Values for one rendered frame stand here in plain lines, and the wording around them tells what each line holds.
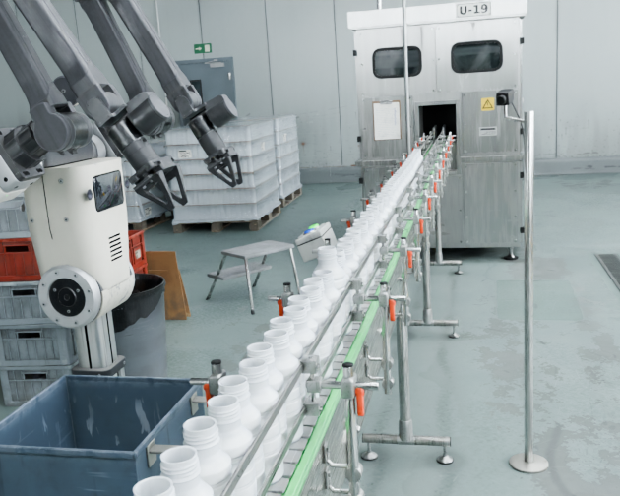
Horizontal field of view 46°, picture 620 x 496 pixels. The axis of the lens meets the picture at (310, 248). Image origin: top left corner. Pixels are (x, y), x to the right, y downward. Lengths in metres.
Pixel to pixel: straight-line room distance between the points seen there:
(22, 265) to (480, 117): 3.79
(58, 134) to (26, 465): 0.64
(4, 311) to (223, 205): 4.59
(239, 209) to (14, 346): 4.59
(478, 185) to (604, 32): 5.97
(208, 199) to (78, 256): 6.52
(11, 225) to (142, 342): 0.88
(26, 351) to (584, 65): 9.45
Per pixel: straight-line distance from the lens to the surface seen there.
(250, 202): 8.14
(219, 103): 1.92
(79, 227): 1.77
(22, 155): 1.63
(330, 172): 11.92
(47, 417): 1.61
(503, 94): 2.76
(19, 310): 3.95
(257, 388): 0.96
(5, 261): 3.92
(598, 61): 11.79
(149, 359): 3.60
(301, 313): 1.17
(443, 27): 6.16
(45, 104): 1.58
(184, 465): 0.75
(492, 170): 6.19
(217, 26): 12.36
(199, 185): 8.29
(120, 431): 1.64
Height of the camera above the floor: 1.51
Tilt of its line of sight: 12 degrees down
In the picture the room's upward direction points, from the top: 4 degrees counter-clockwise
